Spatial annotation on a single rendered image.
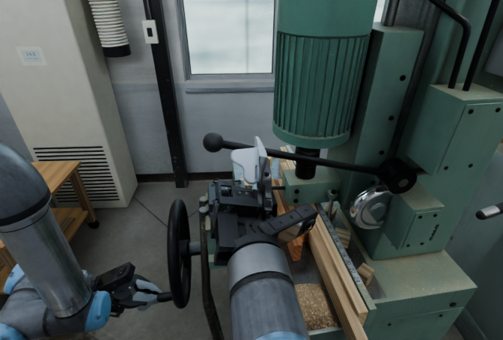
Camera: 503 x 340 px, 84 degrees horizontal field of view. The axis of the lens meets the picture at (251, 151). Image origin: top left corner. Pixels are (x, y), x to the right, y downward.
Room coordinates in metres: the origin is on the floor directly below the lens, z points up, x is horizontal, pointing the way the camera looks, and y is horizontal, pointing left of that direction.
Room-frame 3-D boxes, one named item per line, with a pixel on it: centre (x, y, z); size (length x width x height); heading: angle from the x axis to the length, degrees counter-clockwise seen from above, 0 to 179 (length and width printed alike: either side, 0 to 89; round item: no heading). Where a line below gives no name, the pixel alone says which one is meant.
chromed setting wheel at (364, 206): (0.47, -0.28, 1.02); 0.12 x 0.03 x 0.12; 99
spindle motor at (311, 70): (0.58, -0.14, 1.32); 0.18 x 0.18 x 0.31
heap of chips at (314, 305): (0.31, -0.09, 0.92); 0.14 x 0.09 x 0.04; 99
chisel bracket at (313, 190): (0.58, -0.16, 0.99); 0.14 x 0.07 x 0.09; 99
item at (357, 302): (0.57, -0.16, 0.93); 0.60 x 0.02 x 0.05; 9
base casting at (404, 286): (0.60, -0.26, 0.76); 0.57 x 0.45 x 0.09; 99
